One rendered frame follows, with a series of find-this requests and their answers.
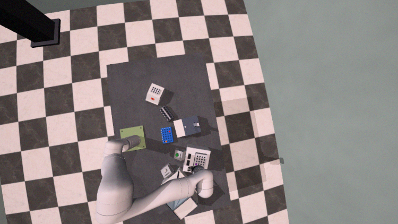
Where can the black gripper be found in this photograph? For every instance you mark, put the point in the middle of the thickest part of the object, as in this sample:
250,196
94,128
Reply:
191,168

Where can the blue tube rack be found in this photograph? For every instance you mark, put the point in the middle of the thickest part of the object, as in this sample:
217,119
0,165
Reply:
166,135

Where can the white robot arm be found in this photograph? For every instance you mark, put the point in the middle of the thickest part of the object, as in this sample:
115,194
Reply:
115,202

